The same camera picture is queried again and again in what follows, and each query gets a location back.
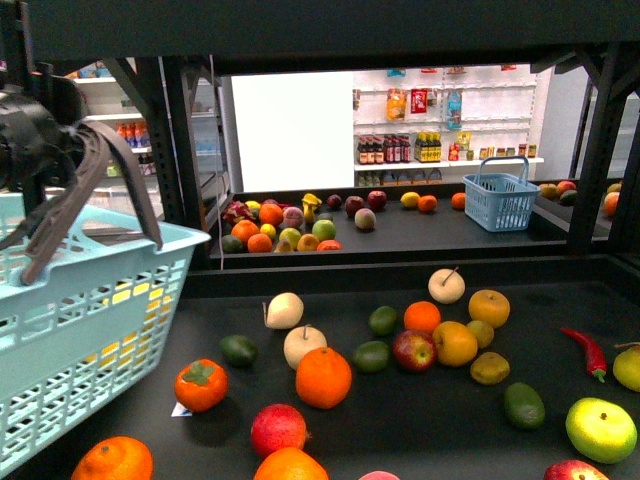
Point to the red pomegranate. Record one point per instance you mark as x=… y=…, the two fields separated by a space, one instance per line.
x=278 y=426

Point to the pale peach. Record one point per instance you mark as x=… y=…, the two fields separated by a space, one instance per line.
x=379 y=475

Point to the light blue shopping basket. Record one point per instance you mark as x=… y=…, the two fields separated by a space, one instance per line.
x=63 y=354

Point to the brown kiwi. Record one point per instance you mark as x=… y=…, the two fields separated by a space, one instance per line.
x=483 y=332
x=490 y=368

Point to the small blue basket far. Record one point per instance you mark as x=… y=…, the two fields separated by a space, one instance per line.
x=500 y=202

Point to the green lime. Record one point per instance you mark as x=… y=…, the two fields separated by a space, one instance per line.
x=382 y=321
x=371 y=357

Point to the green lime upper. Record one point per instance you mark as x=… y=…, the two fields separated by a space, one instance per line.
x=382 y=321

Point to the orange round fruit centre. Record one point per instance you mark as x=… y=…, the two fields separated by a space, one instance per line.
x=456 y=345

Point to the green apple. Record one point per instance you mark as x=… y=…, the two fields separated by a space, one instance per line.
x=601 y=430

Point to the orange at left edge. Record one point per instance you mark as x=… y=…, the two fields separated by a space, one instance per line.
x=119 y=457

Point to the golden brown pear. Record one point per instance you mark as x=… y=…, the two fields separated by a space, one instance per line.
x=489 y=306

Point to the sauce bottles on shelf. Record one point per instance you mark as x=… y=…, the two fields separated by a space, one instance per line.
x=424 y=147

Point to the dark green avocado left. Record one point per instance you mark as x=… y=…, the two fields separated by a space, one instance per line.
x=238 y=350

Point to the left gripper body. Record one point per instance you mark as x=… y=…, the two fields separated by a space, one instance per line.
x=38 y=138

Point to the dark green avocado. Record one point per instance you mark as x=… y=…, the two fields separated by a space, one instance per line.
x=238 y=350
x=523 y=406

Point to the white pear upper left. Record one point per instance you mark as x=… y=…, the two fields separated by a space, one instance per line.
x=284 y=311

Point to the brown kiwi lower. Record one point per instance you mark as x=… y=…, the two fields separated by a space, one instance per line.
x=490 y=368

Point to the brown kiwi upper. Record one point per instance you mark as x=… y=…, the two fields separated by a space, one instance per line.
x=483 y=332

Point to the white pear middle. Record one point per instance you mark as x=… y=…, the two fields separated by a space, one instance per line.
x=300 y=341

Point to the orange persimmon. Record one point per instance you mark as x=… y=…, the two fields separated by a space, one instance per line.
x=201 y=385

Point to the white pear with stem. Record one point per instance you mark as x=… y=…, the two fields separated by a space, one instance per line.
x=446 y=286

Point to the red chili pepper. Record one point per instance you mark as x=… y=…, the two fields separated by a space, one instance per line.
x=595 y=361

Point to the orange fruit near finger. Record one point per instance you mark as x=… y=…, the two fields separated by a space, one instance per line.
x=290 y=464

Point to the large red apple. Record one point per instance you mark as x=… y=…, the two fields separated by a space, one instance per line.
x=573 y=469

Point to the large orange mandarin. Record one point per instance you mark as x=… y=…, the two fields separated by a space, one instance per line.
x=323 y=378

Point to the yellow-green pear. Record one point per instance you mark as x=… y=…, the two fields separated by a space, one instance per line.
x=626 y=366

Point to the small orange tangerine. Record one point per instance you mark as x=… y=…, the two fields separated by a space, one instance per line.
x=422 y=316

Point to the far fruit pile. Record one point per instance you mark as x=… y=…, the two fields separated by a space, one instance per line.
x=271 y=226

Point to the green lime lower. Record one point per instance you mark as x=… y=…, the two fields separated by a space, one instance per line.
x=371 y=357

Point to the yellow lemon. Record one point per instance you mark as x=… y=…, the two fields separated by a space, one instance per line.
x=124 y=291

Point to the small red apple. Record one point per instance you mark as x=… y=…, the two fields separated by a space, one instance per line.
x=414 y=351

